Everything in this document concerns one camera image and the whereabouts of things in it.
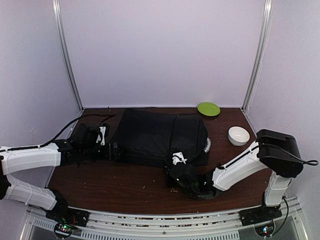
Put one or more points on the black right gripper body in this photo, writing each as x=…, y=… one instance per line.
x=192, y=192

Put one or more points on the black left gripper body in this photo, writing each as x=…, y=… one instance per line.
x=89, y=153

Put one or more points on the black student backpack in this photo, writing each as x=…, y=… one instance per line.
x=145, y=138

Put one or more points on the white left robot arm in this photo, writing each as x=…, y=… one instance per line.
x=24, y=170

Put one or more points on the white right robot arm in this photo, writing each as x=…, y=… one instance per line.
x=272, y=150

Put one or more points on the white bowl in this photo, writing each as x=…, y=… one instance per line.
x=238, y=136

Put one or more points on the green plate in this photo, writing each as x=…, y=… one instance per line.
x=208, y=109

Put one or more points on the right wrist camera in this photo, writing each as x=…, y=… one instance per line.
x=177, y=157

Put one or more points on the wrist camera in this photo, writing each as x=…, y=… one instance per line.
x=177, y=157
x=103, y=133

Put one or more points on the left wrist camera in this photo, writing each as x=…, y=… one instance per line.
x=103, y=133

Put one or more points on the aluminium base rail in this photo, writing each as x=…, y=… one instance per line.
x=219, y=225

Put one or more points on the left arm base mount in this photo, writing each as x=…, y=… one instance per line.
x=71, y=217

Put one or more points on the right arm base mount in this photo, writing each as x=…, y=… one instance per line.
x=259, y=214

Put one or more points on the left aluminium frame post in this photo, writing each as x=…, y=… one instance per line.
x=65, y=53

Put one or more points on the aluminium frame post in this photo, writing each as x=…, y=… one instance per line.
x=257, y=64
x=65, y=53

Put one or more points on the right aluminium frame post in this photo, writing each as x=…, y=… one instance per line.
x=257, y=64

